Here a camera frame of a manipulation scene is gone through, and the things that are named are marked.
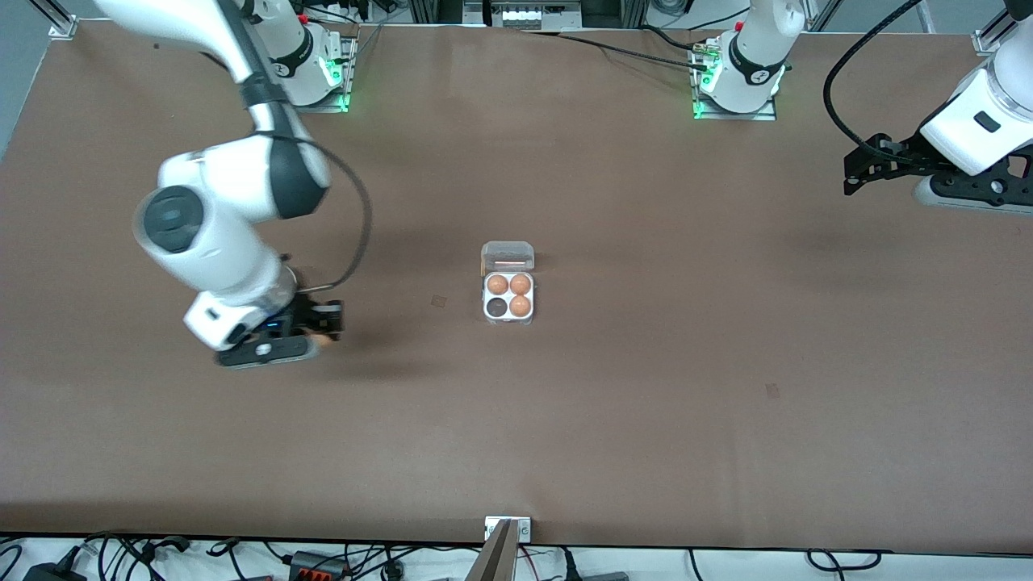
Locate clear plastic egg box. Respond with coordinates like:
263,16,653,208
481,240,537,327

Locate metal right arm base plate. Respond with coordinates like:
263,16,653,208
299,32,358,115

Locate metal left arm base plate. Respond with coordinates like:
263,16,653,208
692,95,780,123

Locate white power strip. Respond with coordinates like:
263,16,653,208
491,0,583,30

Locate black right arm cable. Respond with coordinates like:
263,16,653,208
214,0,374,291

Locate black power adapter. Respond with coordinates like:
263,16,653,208
23,557,88,581

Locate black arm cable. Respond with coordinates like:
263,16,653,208
214,0,374,291
822,0,926,158

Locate brown camera mount strut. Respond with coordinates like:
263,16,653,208
464,519,517,581

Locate short black table cable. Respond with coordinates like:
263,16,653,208
640,24,705,51

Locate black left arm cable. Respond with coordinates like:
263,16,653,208
822,0,926,158

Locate black looped cable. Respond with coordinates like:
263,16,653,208
807,549,883,572

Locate black box orange plugs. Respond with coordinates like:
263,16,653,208
286,550,353,581

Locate long black table cable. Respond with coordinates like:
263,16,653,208
523,31,713,70

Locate aluminium frame corner profile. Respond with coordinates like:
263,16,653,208
972,16,1011,56
32,0,79,40

